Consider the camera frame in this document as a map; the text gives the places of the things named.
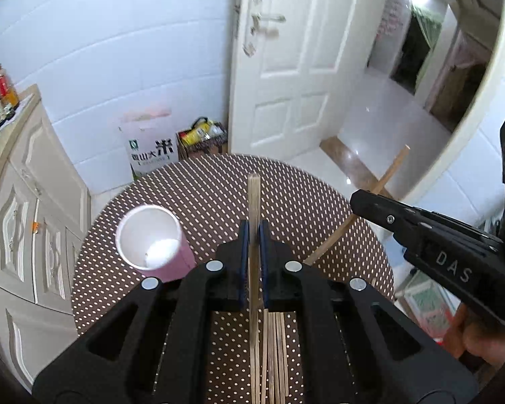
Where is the brown cardboard box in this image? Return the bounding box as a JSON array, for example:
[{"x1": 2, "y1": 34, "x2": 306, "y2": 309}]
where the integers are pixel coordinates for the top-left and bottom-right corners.
[{"x1": 175, "y1": 118, "x2": 229, "y2": 163}]

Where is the silver door handle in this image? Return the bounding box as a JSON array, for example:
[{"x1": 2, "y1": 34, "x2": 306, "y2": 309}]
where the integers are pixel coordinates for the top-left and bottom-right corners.
[{"x1": 243, "y1": 0, "x2": 287, "y2": 58}]

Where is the brown polka-dot tablecloth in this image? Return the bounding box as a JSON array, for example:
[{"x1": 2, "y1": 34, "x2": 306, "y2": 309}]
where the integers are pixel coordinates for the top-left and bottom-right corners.
[{"x1": 71, "y1": 154, "x2": 396, "y2": 404}]

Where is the white panel door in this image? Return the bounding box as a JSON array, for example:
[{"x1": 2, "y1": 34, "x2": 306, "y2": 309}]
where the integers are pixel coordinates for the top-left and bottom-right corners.
[{"x1": 228, "y1": 0, "x2": 395, "y2": 157}]

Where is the pink paper cup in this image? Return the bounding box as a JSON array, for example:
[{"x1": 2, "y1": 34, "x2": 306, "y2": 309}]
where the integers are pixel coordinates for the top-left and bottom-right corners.
[{"x1": 115, "y1": 204, "x2": 198, "y2": 282}]

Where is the wooden chopstick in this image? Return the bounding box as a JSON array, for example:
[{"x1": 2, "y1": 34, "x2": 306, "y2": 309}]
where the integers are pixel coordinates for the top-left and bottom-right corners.
[
  {"x1": 248, "y1": 174, "x2": 262, "y2": 404},
  {"x1": 305, "y1": 145, "x2": 411, "y2": 267}
]

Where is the yellow plastic packet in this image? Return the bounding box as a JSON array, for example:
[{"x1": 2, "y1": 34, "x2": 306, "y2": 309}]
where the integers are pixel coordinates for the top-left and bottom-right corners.
[{"x1": 181, "y1": 119, "x2": 216, "y2": 144}]

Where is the person's right hand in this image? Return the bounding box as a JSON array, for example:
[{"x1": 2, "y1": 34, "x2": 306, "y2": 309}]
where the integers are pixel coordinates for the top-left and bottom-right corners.
[{"x1": 449, "y1": 303, "x2": 505, "y2": 376}]

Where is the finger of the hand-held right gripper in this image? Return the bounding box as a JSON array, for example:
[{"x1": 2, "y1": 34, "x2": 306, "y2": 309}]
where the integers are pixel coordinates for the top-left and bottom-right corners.
[{"x1": 349, "y1": 189, "x2": 437, "y2": 245}]

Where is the green patterned mat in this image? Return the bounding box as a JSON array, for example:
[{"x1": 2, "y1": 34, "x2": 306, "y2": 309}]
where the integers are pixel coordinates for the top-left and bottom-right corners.
[{"x1": 397, "y1": 269, "x2": 462, "y2": 344}]

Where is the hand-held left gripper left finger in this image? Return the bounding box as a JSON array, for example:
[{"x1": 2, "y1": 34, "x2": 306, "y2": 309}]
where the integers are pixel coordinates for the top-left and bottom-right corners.
[{"x1": 33, "y1": 221, "x2": 250, "y2": 404}]

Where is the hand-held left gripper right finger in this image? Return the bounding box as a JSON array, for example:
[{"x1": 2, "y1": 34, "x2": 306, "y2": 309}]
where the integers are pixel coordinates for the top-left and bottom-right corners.
[{"x1": 259, "y1": 221, "x2": 480, "y2": 404}]

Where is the cream base cabinet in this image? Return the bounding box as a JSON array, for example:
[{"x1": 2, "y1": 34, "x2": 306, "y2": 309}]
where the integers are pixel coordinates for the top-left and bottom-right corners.
[{"x1": 0, "y1": 84, "x2": 92, "y2": 390}]

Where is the pile of wooden chopsticks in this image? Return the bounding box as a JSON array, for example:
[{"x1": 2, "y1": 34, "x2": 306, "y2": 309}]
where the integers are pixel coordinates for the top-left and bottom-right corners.
[{"x1": 260, "y1": 309, "x2": 289, "y2": 404}]

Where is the white rice bag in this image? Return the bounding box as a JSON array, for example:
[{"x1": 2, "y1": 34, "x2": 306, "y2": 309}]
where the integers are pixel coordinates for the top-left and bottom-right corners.
[{"x1": 118, "y1": 108, "x2": 180, "y2": 182}]

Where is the green curtain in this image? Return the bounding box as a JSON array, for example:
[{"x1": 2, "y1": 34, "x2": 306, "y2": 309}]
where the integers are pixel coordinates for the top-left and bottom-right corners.
[{"x1": 410, "y1": 3, "x2": 447, "y2": 58}]

